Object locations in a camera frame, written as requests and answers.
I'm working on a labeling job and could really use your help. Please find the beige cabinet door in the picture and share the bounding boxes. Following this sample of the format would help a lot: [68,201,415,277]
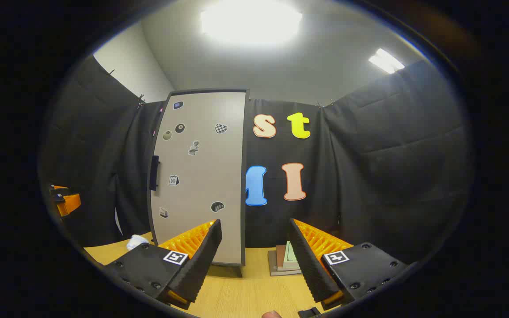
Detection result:
[148,91,247,266]

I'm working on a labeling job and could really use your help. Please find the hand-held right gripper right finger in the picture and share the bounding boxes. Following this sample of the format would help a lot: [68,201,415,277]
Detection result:
[287,218,410,312]

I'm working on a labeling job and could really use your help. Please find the black backdrop cloth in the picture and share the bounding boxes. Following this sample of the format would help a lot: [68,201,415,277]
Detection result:
[38,55,474,265]

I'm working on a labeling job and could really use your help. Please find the light green book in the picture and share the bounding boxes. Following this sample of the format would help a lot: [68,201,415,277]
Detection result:
[283,241,300,270]

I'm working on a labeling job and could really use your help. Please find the grey cabinet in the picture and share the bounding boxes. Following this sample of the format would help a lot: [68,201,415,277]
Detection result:
[147,88,251,278]

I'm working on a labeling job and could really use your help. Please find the black door handle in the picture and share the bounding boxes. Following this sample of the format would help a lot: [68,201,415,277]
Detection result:
[149,155,160,192]

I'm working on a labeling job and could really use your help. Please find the ceiling light panel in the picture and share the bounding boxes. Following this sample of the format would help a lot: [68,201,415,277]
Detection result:
[368,48,406,75]
[201,0,303,45]

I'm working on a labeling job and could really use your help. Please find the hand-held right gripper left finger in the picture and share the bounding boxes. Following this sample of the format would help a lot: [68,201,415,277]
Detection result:
[103,220,223,310]

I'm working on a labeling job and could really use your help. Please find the white fluffy coaster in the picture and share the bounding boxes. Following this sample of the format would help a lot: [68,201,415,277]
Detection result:
[125,235,150,251]

